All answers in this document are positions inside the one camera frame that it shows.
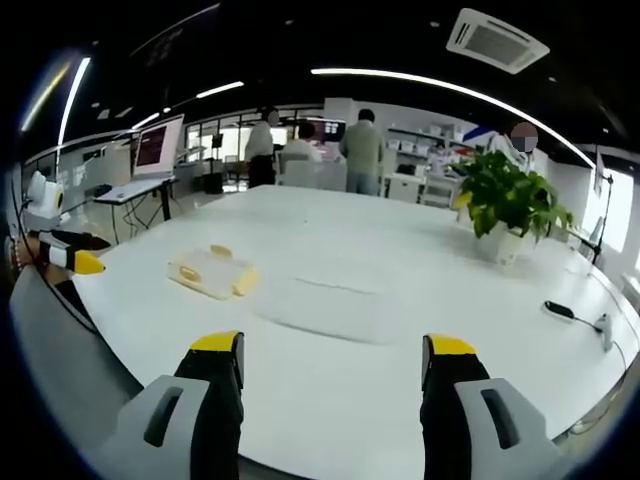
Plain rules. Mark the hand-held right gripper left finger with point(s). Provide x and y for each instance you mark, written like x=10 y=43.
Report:
x=165 y=425

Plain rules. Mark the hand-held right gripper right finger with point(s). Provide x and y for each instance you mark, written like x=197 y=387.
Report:
x=505 y=430

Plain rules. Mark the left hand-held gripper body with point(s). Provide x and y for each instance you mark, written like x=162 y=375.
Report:
x=41 y=197

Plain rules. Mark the yellowish plastic buckle part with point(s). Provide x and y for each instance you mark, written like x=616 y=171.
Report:
x=246 y=282

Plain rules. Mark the person's left hand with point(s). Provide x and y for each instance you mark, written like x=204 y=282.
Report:
x=31 y=252

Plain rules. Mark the white side desk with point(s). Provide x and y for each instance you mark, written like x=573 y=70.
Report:
x=135 y=189

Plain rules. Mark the large white-framed monitor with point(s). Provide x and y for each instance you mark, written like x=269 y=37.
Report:
x=156 y=147

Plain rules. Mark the small black device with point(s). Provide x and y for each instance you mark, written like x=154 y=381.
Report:
x=559 y=308

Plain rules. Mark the white plug adapter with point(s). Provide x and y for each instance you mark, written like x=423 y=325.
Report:
x=606 y=332

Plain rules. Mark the black speaker on stand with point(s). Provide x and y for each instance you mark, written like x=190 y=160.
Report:
x=214 y=165

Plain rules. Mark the white table mat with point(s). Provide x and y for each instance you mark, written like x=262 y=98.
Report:
x=325 y=310

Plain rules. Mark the short ceiling light strip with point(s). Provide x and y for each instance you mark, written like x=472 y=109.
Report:
x=220 y=90

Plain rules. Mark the green potted plant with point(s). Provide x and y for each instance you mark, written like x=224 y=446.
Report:
x=510 y=200

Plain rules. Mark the black tripod stand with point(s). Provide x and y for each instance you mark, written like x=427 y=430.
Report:
x=602 y=210

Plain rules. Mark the background computer screen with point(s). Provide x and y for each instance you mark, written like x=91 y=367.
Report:
x=327 y=131

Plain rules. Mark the white storage shelves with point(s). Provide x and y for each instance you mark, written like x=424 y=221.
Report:
x=425 y=145

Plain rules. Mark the long ceiling light strip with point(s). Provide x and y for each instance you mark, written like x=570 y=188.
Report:
x=450 y=90

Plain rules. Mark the ceiling air conditioner unit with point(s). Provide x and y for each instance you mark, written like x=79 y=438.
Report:
x=495 y=41

